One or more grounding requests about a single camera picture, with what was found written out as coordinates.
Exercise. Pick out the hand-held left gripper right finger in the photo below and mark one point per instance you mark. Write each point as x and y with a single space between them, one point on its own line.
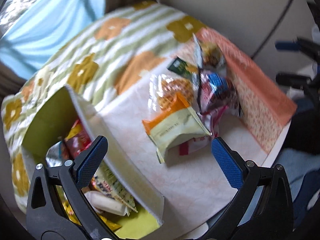
226 162

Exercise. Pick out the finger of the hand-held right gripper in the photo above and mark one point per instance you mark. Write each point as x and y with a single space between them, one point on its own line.
292 78
287 46

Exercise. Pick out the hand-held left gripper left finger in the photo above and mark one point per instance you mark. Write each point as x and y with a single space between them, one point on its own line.
93 158

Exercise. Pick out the green white snack packet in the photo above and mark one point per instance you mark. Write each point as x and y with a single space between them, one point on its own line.
112 187

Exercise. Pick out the silver grey snack packet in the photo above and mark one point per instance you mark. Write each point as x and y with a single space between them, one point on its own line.
53 153

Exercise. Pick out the white long snack packet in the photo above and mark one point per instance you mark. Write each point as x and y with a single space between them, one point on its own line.
105 202

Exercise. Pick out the yellow snack packet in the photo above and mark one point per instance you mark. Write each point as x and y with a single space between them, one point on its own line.
66 208
110 223

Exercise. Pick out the green cardboard box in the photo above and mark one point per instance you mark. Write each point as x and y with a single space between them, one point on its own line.
47 120

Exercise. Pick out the green orange waffle packet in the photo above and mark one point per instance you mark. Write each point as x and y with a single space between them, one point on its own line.
175 127

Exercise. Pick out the pink red snack packet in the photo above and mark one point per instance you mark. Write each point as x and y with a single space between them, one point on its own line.
192 146

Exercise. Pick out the pink patterned bag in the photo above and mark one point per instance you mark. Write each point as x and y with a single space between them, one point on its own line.
257 92

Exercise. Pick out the dark cloth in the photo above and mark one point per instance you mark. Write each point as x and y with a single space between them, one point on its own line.
300 130

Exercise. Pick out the small white table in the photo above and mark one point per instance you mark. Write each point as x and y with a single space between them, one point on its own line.
190 185

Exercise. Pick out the pale blue fabric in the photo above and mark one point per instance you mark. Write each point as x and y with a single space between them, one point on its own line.
295 170

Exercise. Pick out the red blue snack packet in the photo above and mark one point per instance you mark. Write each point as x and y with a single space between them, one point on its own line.
217 90

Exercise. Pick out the clear packet brown snack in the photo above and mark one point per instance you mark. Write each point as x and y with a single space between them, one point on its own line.
210 51

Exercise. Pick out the dark green small packet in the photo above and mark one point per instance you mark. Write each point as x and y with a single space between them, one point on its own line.
178 67

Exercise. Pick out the floral striped blanket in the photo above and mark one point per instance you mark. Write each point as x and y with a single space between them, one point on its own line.
82 47

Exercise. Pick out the light blue cloth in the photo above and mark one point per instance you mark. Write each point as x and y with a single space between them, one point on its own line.
45 25

